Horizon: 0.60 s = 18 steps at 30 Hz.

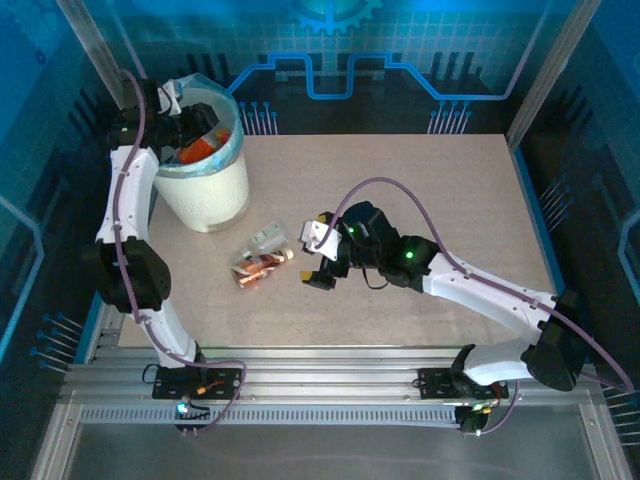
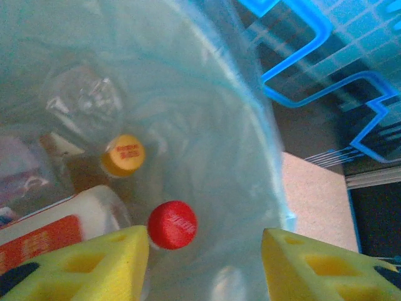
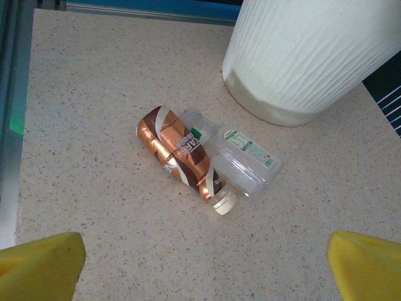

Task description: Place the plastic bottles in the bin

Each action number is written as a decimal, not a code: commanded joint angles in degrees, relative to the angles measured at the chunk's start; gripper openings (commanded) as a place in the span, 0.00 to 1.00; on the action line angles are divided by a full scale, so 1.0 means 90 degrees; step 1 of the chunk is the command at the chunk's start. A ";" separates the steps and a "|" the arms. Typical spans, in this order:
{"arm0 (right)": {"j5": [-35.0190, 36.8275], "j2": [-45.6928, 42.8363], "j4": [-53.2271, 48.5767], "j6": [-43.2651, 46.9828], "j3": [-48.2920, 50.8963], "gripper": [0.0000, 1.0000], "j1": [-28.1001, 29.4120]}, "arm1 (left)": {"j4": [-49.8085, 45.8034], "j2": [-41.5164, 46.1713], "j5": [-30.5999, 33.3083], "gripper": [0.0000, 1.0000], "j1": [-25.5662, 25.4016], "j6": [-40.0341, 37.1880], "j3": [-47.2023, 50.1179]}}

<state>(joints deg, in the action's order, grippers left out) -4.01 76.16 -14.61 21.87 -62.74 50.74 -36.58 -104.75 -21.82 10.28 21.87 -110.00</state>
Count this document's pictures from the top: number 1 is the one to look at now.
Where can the orange label plastic bottle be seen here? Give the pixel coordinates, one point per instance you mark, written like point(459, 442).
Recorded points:
point(197, 150)

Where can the yellow label plastic bottle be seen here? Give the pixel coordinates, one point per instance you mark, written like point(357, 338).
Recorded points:
point(220, 133)

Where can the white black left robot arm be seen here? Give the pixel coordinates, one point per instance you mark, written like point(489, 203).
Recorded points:
point(125, 200)

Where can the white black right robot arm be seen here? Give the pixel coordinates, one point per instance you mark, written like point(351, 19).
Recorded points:
point(480, 295)

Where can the blue plastic bin liner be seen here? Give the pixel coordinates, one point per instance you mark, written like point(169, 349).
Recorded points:
point(230, 155)

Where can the white plastic waste bin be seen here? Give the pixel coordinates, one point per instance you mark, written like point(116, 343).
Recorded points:
point(210, 195)

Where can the pink cap plastic bottle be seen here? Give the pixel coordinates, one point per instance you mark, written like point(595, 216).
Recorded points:
point(287, 253)

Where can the green label plastic bottle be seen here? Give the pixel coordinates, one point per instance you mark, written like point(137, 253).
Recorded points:
point(267, 232)

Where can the brown label plastic bottle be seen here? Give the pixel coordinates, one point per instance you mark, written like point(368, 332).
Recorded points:
point(250, 272)

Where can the black connector box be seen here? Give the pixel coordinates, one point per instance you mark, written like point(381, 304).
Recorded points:
point(470, 420)
point(200, 413)

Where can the aluminium front rail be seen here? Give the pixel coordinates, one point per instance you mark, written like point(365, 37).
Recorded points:
point(325, 372)

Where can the aluminium frame post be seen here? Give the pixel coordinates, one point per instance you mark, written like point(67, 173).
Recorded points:
point(550, 65)
point(95, 45)

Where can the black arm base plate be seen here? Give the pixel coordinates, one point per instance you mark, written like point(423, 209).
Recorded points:
point(435, 382)
point(225, 382)

